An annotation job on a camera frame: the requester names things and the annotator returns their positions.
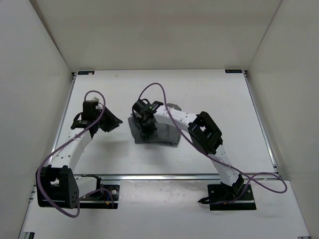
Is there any blue corner label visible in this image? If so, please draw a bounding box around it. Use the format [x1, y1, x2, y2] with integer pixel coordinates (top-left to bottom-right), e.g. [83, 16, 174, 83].
[225, 69, 242, 74]
[77, 71, 95, 75]

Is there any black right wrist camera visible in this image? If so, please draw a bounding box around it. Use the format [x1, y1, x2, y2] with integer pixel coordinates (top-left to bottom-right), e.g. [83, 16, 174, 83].
[132, 99, 163, 117]

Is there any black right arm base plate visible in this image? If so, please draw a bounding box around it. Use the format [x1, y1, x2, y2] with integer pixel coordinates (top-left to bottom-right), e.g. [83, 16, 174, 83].
[197, 184, 257, 211]

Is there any left blue corner label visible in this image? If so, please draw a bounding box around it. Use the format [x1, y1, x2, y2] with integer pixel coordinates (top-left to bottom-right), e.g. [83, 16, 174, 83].
[77, 71, 95, 75]

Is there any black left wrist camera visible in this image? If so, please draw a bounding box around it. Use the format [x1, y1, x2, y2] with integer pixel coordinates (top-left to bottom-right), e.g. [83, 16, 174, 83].
[81, 98, 102, 121]

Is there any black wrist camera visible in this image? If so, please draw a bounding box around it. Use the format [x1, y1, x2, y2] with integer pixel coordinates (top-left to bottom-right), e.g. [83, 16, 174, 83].
[132, 99, 163, 117]
[81, 98, 102, 121]

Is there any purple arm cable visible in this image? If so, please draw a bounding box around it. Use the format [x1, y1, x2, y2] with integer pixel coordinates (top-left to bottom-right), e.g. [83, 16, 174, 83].
[138, 83, 288, 194]
[36, 90, 117, 219]

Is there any grey pleated skirt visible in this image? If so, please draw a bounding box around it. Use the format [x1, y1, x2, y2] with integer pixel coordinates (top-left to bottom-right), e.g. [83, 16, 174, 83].
[128, 99, 181, 147]

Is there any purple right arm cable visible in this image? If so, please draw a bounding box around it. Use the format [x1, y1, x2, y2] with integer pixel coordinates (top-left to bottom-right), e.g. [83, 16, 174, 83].
[138, 83, 288, 194]

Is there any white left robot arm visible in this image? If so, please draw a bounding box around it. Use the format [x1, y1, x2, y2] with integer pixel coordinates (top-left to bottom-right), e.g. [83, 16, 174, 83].
[36, 102, 122, 209]

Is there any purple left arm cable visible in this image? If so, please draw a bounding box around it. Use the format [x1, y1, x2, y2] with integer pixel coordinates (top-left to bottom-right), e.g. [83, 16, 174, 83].
[36, 90, 117, 219]

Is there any right blue corner label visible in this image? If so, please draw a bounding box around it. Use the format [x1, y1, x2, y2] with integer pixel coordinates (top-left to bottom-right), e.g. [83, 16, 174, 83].
[225, 69, 242, 74]

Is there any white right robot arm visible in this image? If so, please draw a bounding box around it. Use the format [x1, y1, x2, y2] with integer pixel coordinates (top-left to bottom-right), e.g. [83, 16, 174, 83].
[133, 105, 244, 200]

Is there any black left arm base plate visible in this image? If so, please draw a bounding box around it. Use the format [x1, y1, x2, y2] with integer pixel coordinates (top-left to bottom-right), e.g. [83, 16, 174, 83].
[76, 175, 120, 210]

